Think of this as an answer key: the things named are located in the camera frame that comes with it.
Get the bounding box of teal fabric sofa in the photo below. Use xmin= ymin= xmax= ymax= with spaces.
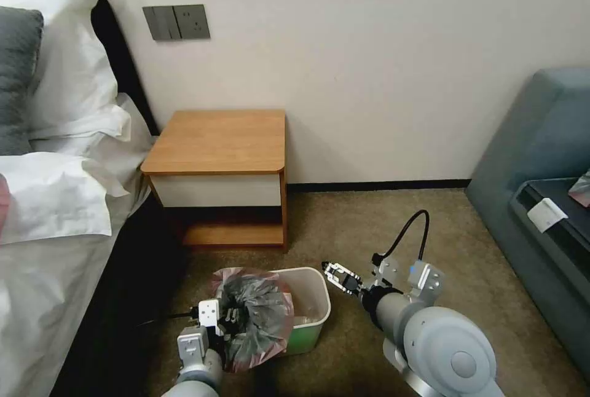
xmin=464 ymin=66 xmax=590 ymax=385

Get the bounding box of black bed headboard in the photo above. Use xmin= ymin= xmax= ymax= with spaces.
xmin=90 ymin=0 xmax=162 ymax=138

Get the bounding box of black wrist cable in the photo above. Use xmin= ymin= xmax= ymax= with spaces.
xmin=136 ymin=308 xmax=201 ymax=327
xmin=371 ymin=210 xmax=430 ymax=265

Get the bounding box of white paper label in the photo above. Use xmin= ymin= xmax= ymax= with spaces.
xmin=527 ymin=198 xmax=567 ymax=234

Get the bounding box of grey textured pillow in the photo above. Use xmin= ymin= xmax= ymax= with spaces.
xmin=0 ymin=6 xmax=45 ymax=157

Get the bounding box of grey wall switch panel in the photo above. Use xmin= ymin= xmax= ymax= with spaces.
xmin=142 ymin=6 xmax=178 ymax=42

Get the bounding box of grey wall power outlet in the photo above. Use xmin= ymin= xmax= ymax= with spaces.
xmin=172 ymin=4 xmax=211 ymax=41

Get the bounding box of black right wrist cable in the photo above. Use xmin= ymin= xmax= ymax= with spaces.
xmin=371 ymin=210 xmax=430 ymax=265

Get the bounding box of wooden nightstand with white drawer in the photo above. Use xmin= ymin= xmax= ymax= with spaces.
xmin=140 ymin=109 xmax=289 ymax=253

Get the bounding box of large white pillow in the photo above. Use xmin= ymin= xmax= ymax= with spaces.
xmin=0 ymin=0 xmax=122 ymax=140

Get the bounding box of black wall baseboard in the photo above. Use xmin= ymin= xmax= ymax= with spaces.
xmin=286 ymin=177 xmax=472 ymax=187

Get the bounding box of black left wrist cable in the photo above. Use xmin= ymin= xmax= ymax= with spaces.
xmin=136 ymin=308 xmax=201 ymax=327

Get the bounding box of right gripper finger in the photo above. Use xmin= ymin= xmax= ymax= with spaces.
xmin=321 ymin=260 xmax=360 ymax=285
xmin=324 ymin=271 xmax=350 ymax=296

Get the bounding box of flat white pillow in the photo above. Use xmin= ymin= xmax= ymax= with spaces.
xmin=0 ymin=104 xmax=135 ymax=246

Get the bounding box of pink printed packet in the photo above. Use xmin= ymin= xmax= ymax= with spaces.
xmin=568 ymin=173 xmax=590 ymax=208

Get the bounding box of white and green trash can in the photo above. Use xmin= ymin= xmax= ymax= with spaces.
xmin=270 ymin=266 xmax=332 ymax=355

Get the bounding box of pink cloth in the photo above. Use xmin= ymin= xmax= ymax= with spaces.
xmin=0 ymin=173 xmax=11 ymax=242

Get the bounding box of pink translucent garbage bag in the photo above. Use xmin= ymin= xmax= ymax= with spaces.
xmin=211 ymin=267 xmax=296 ymax=374

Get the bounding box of white bed sheet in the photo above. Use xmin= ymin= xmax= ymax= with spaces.
xmin=0 ymin=92 xmax=155 ymax=397

